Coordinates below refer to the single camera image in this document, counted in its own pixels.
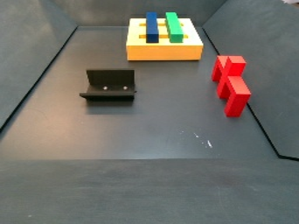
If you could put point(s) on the black angle fixture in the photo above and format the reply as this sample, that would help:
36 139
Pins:
109 84

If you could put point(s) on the yellow slotted board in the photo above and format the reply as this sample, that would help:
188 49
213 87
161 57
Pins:
164 50

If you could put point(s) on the red E-shaped block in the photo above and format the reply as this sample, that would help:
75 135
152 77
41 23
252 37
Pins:
232 88

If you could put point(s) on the blue bar block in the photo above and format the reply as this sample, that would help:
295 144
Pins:
151 28

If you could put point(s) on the green bar block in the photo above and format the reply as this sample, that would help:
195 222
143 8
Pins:
173 27

